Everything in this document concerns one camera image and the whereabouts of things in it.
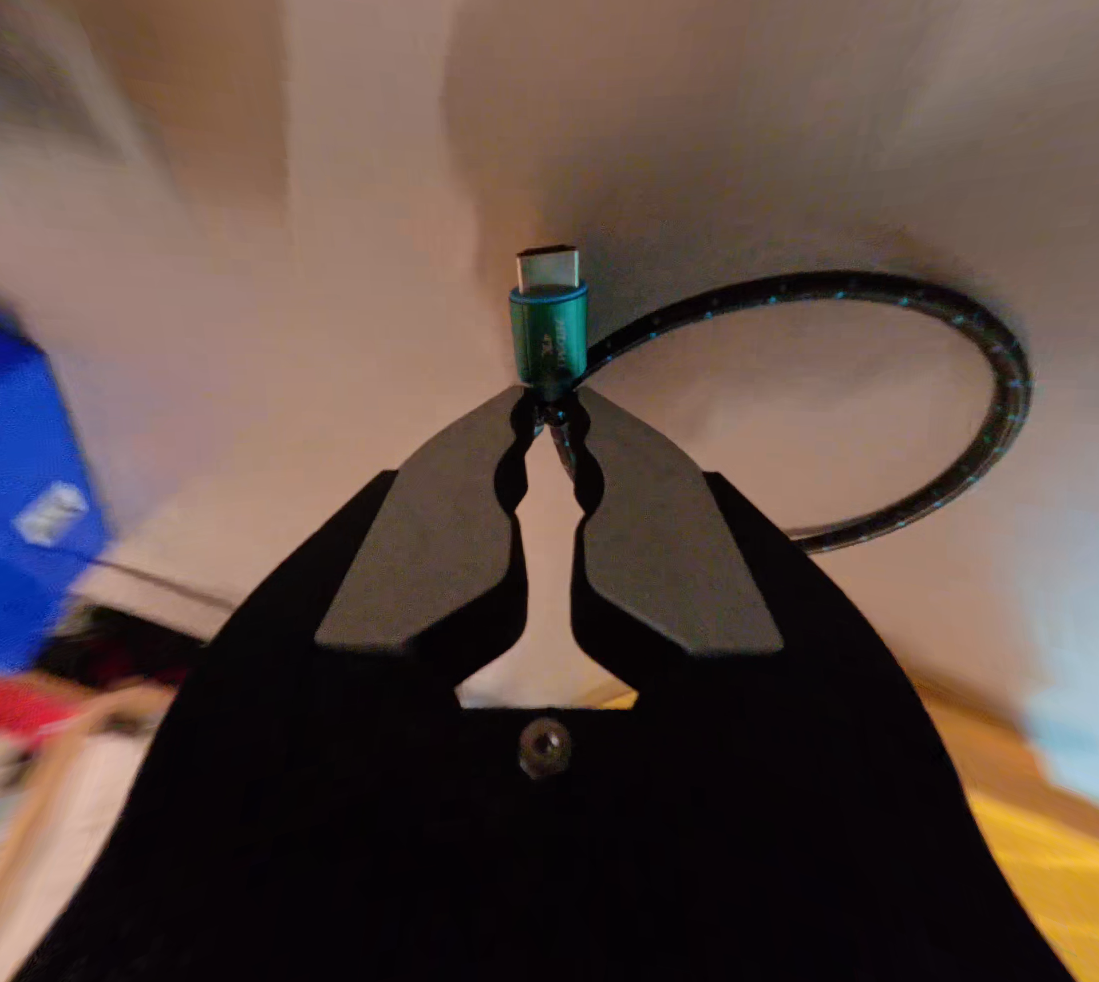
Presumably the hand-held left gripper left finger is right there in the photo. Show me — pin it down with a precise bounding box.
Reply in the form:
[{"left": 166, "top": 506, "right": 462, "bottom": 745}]
[{"left": 314, "top": 385, "right": 530, "bottom": 688}]

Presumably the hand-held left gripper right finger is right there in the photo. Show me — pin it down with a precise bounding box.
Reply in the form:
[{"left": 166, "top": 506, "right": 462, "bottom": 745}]
[{"left": 570, "top": 388, "right": 785, "bottom": 693}]

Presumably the black braided green-plug cable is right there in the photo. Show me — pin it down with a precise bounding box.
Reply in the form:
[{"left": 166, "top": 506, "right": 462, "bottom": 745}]
[{"left": 509, "top": 244, "right": 1033, "bottom": 555}]

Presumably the dark cloth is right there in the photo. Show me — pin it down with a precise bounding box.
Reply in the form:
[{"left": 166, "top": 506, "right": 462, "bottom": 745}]
[{"left": 38, "top": 602, "right": 214, "bottom": 689}]

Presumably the blue box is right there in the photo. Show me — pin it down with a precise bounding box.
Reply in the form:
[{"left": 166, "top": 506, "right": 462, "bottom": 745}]
[{"left": 0, "top": 307, "right": 114, "bottom": 676}]

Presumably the red object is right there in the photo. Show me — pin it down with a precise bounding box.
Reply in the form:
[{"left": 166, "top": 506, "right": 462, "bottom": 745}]
[{"left": 0, "top": 675, "right": 108, "bottom": 736}]

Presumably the thin black cable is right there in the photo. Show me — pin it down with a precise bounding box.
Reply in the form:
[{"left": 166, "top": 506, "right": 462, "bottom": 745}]
[{"left": 81, "top": 554, "right": 237, "bottom": 609}]

